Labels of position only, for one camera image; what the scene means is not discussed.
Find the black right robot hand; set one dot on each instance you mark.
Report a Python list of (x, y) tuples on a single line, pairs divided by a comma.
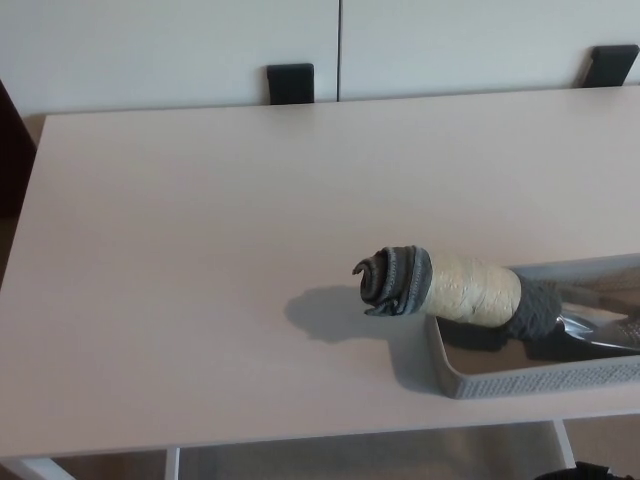
[(592, 472)]

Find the grey perforated plastic container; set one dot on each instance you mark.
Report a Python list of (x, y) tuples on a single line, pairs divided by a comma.
[(525, 387)]

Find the white desk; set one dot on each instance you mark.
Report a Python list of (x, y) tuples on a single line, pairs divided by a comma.
[(150, 250)]

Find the white cabinet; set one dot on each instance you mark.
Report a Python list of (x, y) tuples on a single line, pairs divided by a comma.
[(150, 50)]

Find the dark brown furniture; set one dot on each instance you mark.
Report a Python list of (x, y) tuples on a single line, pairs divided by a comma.
[(12, 160)]

